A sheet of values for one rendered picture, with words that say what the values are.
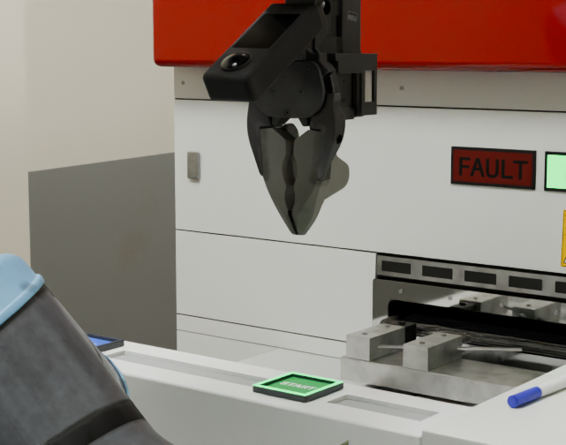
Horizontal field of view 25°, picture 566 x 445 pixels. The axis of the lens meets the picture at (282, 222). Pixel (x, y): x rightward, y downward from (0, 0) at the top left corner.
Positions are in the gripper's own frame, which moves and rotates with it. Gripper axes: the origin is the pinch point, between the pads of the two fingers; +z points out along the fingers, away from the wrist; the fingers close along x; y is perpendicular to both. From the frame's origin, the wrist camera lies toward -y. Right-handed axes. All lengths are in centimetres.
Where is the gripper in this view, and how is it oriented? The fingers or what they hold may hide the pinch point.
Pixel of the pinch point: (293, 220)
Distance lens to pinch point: 107.0
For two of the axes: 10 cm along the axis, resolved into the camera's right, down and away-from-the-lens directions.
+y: 6.0, -1.1, 7.9
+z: 0.0, 9.9, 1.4
